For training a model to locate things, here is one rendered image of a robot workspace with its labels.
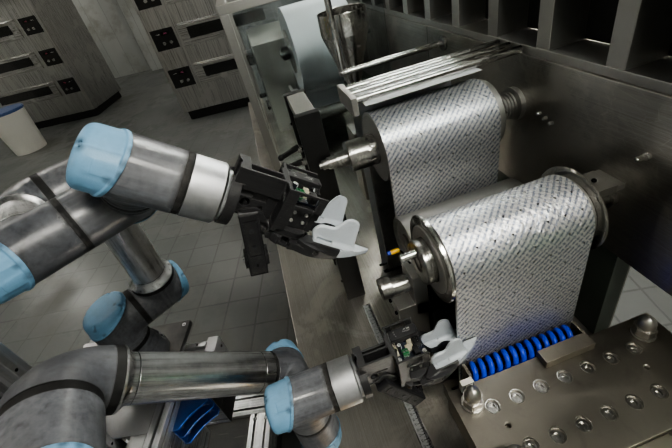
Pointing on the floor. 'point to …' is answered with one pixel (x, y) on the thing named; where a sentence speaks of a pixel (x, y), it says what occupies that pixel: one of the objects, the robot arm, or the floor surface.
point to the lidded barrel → (20, 130)
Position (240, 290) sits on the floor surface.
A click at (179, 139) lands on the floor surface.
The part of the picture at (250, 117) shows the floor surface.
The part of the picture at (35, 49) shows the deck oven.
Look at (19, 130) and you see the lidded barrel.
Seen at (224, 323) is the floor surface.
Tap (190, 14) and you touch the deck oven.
